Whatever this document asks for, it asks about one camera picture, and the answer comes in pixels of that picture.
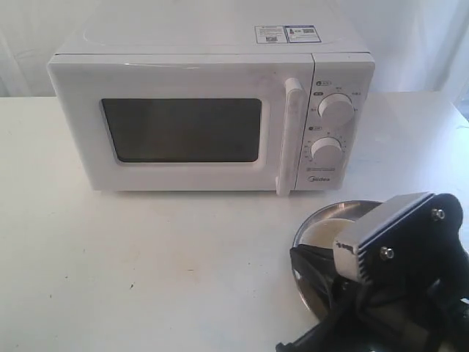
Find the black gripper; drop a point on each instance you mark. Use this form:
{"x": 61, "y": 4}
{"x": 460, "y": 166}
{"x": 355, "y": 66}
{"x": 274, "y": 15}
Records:
{"x": 417, "y": 299}

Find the cream ceramic bowl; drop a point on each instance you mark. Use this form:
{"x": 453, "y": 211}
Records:
{"x": 322, "y": 233}

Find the white microwave oven body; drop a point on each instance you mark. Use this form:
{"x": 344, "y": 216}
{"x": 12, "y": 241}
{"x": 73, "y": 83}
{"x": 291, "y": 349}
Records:
{"x": 341, "y": 66}

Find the round stainless steel plate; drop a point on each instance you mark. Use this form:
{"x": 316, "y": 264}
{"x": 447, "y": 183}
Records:
{"x": 351, "y": 210}

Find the lower white control knob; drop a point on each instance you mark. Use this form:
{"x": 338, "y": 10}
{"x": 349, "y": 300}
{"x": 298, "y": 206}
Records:
{"x": 326, "y": 152}

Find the white control knob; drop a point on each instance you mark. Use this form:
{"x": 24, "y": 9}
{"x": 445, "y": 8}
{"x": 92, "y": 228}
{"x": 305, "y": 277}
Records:
{"x": 326, "y": 152}
{"x": 336, "y": 109}

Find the upper white control knob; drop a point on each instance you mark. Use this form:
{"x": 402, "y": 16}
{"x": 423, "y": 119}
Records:
{"x": 336, "y": 109}

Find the blue white label sticker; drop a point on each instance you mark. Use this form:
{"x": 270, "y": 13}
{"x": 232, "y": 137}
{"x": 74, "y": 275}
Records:
{"x": 287, "y": 34}

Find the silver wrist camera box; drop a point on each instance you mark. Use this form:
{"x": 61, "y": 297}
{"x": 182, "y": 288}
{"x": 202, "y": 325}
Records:
{"x": 357, "y": 239}

